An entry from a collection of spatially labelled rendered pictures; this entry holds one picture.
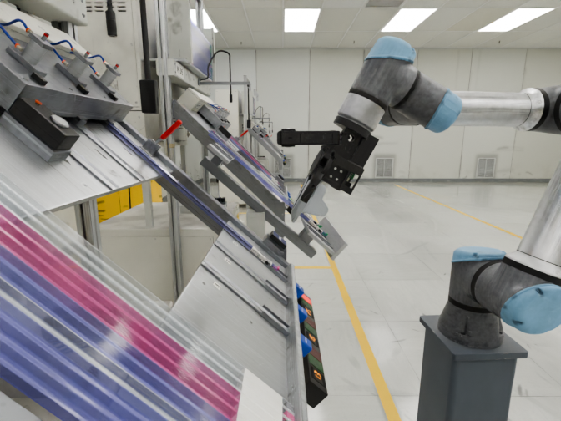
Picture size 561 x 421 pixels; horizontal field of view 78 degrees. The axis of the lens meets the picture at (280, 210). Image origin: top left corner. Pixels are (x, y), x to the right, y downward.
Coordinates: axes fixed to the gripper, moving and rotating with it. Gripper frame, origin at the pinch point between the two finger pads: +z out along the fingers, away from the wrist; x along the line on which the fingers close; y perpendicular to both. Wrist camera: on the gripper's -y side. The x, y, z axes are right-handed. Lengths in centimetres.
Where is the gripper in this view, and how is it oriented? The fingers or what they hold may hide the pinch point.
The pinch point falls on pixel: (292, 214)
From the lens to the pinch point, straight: 66.9
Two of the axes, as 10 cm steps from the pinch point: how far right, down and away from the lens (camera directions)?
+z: -4.6, 8.7, 1.9
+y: 8.9, 4.5, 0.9
